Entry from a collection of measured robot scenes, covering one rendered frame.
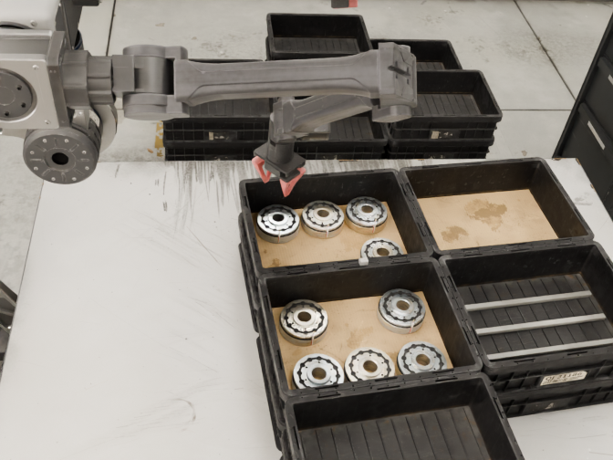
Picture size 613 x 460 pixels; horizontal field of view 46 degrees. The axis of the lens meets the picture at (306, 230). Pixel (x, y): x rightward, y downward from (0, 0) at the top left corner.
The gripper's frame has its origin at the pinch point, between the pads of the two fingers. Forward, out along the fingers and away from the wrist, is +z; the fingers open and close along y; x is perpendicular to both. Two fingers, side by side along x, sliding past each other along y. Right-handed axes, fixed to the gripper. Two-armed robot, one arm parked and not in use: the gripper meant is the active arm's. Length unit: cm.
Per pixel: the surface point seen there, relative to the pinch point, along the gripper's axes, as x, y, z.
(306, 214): -6.8, -4.8, 10.7
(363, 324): 8.0, -34.0, 13.1
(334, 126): -92, 47, 59
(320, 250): -2.3, -13.3, 13.4
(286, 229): 0.5, -4.7, 10.6
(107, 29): -111, 212, 100
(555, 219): -50, -50, 10
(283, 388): 37, -35, 3
